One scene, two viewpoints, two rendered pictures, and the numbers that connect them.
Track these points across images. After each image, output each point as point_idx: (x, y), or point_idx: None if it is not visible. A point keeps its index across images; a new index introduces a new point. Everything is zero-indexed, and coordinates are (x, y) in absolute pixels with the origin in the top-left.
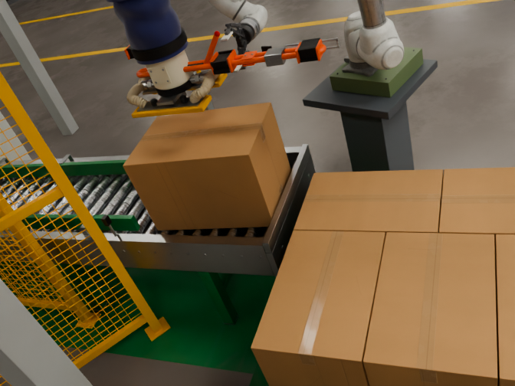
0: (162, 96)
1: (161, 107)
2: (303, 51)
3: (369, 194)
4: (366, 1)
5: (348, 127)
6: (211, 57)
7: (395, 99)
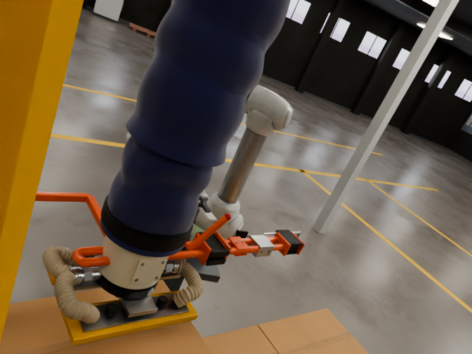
0: (127, 298)
1: (130, 319)
2: (291, 245)
3: None
4: (241, 182)
5: None
6: (205, 243)
7: None
